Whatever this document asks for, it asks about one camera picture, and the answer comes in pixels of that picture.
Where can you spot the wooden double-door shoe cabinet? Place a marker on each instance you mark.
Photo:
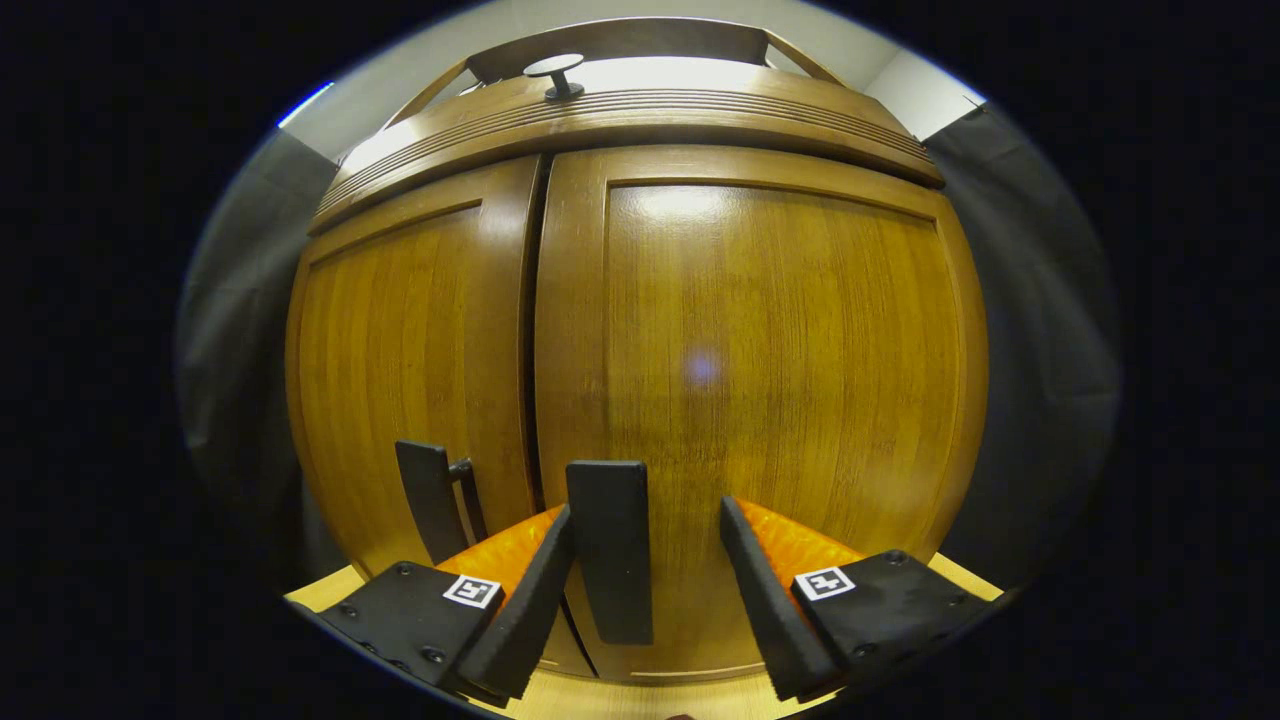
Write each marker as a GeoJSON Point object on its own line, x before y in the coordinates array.
{"type": "Point", "coordinates": [780, 400]}

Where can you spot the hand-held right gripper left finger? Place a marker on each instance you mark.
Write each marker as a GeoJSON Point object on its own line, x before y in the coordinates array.
{"type": "Point", "coordinates": [520, 610]}

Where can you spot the wooden cabinet door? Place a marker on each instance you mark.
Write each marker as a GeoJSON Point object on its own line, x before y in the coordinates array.
{"type": "Point", "coordinates": [780, 400]}
{"type": "Point", "coordinates": [400, 370]}

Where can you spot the round black drawer knob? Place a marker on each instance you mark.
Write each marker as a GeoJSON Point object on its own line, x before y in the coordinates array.
{"type": "Point", "coordinates": [557, 72]}

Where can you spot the wooden ribbed cabinet drawer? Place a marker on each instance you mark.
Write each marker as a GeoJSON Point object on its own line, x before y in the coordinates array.
{"type": "Point", "coordinates": [640, 125]}

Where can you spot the long ceiling light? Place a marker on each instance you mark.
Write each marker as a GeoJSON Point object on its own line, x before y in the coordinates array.
{"type": "Point", "coordinates": [305, 103]}

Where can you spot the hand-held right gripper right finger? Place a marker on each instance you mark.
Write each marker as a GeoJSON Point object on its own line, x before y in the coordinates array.
{"type": "Point", "coordinates": [765, 600]}

